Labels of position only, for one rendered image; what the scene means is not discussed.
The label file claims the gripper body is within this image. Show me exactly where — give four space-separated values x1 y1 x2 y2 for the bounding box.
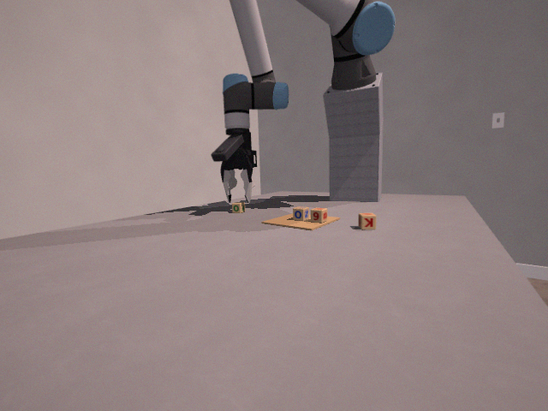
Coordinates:
224 128 257 170

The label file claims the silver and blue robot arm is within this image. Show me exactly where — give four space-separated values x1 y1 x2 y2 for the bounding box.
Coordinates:
211 0 395 162

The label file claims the tan flat mat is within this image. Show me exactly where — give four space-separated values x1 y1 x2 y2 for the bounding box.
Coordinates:
261 213 340 230

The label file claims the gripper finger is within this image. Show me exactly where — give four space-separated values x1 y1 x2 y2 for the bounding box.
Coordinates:
241 158 255 203
221 161 237 203

